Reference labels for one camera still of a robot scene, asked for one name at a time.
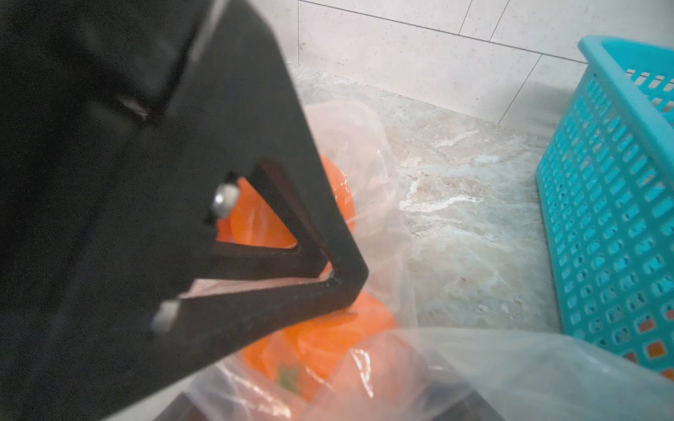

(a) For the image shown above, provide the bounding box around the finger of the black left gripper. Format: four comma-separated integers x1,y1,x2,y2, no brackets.
1,1,369,420

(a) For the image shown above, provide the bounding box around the orange fruit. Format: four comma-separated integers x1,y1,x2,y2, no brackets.
301,333,430,420
216,155,356,249
239,292,398,400

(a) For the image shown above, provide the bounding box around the clear zip-top bag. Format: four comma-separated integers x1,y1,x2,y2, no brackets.
104,99,674,421

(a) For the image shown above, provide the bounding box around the teal plastic perforated basket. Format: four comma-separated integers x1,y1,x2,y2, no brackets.
536,36,673,378

